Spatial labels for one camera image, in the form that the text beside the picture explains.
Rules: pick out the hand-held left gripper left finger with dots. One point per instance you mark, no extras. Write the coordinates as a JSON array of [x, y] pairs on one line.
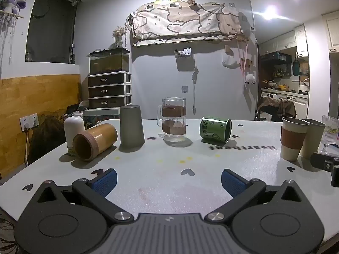
[[104, 183]]

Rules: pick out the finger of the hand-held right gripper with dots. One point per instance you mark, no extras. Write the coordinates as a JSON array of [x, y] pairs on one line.
[[321, 161]]

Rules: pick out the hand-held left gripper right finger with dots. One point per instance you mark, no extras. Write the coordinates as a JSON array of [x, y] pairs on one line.
[[233, 184]]

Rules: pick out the plain beige paper cup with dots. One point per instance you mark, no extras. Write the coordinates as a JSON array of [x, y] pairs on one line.
[[313, 140]]

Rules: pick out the paper cup with brown sleeve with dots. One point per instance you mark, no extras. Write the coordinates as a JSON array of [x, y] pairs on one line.
[[291, 140]]

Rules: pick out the bamboo cup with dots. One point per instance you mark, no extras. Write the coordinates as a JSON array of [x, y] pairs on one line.
[[102, 137]]

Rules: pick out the green printed tin cup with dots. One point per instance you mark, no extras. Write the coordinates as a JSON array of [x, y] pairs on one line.
[[213, 129]]

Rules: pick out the grey cup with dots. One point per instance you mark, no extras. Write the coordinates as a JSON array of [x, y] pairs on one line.
[[131, 127]]

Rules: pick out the ribbed glass goblet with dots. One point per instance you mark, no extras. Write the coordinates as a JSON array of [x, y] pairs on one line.
[[329, 133]]

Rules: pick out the white cylindrical bottle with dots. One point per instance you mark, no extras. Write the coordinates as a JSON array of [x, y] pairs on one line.
[[73, 127]]

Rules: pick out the chair with draped clothes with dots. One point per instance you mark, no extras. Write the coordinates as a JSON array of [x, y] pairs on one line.
[[275, 108]]

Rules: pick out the dark bag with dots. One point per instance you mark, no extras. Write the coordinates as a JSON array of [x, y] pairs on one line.
[[49, 137]]

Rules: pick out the glass mug with brown bands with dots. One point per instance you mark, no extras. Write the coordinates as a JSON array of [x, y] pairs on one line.
[[173, 127]]

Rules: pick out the white washing machine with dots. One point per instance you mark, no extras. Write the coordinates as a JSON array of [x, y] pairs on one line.
[[268, 96]]

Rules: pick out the white drawer unit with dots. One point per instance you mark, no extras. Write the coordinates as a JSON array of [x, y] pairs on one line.
[[109, 90]]

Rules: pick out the white sheep plush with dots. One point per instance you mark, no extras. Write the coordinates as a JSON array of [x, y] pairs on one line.
[[249, 78]]

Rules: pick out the glass fish tank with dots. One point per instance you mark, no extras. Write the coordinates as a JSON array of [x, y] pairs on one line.
[[109, 63]]

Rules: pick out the white hanging bag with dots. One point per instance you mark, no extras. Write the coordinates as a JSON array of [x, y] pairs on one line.
[[230, 59]]

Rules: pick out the dried flower bunch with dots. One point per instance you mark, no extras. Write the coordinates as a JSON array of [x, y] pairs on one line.
[[119, 33]]

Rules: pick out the dark window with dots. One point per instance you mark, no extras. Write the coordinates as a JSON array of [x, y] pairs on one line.
[[50, 23]]

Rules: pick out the printed blanket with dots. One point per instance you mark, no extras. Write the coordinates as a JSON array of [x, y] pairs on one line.
[[185, 21]]

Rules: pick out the purple plush toy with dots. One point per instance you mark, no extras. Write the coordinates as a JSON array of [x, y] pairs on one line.
[[12, 2]]

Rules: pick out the white wall socket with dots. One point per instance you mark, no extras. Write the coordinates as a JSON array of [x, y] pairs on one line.
[[28, 121]]

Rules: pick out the white wall switch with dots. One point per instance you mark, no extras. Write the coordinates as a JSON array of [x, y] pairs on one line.
[[184, 89]]

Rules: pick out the white kitchen wall cabinet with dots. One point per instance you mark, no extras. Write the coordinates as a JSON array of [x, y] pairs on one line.
[[286, 41]]

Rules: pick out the macrame wall hanging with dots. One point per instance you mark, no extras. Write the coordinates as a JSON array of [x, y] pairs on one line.
[[5, 31]]

